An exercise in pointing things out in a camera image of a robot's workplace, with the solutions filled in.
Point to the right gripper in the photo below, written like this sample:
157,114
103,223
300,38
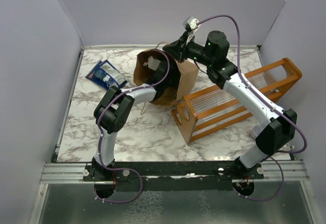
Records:
178,49

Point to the brown paper bag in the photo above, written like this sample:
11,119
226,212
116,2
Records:
175,79

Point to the blue white snack bag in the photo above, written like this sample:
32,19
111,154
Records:
106,75

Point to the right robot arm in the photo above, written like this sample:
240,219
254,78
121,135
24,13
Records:
278,125

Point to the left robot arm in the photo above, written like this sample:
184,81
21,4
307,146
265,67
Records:
113,111

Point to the small clear plastic cup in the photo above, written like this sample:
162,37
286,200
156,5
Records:
255,131

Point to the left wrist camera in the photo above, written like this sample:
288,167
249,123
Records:
152,63

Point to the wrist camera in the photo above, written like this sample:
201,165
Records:
152,63
191,25

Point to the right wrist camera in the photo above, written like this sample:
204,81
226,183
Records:
191,25

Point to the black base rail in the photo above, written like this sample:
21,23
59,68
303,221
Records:
168,175

